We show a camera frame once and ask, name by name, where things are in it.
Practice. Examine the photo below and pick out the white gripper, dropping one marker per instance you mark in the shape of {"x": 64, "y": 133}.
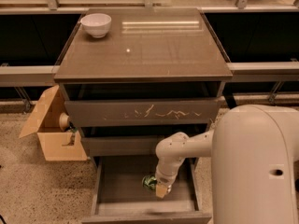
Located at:
{"x": 163, "y": 180}

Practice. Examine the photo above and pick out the green soda can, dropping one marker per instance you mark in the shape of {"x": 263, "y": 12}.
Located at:
{"x": 149, "y": 182}

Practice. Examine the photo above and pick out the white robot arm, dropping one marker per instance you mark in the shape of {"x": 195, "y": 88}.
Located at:
{"x": 253, "y": 149}

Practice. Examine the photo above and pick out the bottom grey open drawer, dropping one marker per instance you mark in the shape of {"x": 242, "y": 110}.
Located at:
{"x": 120, "y": 198}

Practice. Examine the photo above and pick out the middle grey drawer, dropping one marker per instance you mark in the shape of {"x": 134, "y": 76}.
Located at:
{"x": 124, "y": 145}

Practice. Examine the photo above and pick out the top grey drawer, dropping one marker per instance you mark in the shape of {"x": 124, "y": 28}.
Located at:
{"x": 141, "y": 112}

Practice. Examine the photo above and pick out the grey drawer cabinet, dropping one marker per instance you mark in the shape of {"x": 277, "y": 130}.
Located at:
{"x": 148, "y": 54}

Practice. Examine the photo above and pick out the open cardboard box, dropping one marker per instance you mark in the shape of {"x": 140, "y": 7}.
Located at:
{"x": 44, "y": 121}

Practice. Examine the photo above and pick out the round beige object in box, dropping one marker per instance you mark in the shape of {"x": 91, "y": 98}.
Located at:
{"x": 64, "y": 122}

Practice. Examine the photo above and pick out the white ceramic bowl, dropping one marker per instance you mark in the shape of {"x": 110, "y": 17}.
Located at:
{"x": 97, "y": 24}

